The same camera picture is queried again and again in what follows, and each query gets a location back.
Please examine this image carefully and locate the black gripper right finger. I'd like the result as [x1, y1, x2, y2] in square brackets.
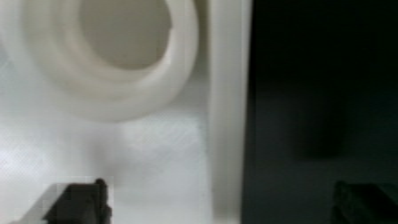
[331, 181, 398, 224]

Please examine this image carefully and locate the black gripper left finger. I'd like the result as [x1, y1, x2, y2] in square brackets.
[43, 179, 112, 224]

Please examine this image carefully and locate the white square tabletop part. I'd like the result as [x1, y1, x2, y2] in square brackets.
[0, 0, 253, 224]

